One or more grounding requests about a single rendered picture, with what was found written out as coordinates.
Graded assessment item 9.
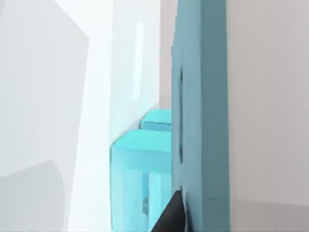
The light blue rack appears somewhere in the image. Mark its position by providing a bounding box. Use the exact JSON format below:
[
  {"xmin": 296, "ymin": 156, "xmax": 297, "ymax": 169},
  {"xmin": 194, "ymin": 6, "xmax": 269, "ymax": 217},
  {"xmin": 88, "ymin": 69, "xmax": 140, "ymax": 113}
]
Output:
[{"xmin": 110, "ymin": 108, "xmax": 173, "ymax": 232}]

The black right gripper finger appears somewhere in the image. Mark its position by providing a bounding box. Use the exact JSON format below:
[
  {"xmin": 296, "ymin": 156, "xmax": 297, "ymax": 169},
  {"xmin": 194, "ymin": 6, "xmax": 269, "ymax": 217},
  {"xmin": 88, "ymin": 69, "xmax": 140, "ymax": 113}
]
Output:
[{"xmin": 151, "ymin": 189, "xmax": 186, "ymax": 232}]

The teal blue book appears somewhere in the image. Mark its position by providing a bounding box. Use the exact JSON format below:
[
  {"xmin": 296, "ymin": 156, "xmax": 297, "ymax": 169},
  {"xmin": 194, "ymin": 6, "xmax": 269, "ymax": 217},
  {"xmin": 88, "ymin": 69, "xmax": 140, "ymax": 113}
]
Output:
[{"xmin": 170, "ymin": 0, "xmax": 231, "ymax": 232}]

